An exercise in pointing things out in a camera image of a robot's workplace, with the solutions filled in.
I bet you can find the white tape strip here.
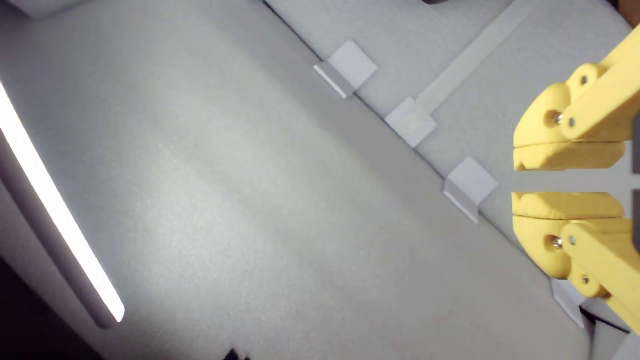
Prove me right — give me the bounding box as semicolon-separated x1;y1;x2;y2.
415;0;543;113

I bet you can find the white light bar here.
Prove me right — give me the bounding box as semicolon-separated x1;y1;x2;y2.
0;80;126;328

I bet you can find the white wall clip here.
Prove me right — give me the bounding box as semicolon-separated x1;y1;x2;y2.
550;277;596;329
313;40;379;99
384;96;438;149
442;156;499;224

